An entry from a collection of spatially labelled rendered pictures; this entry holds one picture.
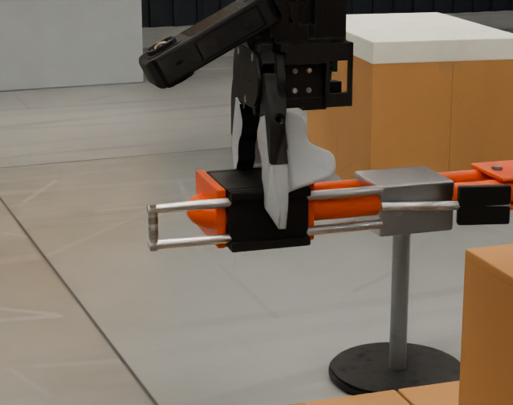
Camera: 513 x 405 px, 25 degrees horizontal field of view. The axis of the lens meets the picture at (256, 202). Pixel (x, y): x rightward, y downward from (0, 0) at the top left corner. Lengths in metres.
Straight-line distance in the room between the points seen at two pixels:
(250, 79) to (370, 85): 1.96
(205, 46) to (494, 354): 0.53
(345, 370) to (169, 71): 2.56
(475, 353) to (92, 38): 7.20
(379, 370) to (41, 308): 1.24
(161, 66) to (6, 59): 7.37
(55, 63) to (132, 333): 4.76
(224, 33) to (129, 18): 7.53
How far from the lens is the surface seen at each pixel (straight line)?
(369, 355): 3.54
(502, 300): 1.26
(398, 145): 2.93
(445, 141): 2.98
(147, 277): 4.30
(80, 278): 4.32
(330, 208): 0.98
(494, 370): 1.29
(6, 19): 8.25
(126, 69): 8.49
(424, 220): 1.01
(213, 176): 0.99
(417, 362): 3.50
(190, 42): 0.92
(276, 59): 0.93
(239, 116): 1.00
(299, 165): 0.94
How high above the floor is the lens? 1.39
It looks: 15 degrees down
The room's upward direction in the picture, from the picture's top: straight up
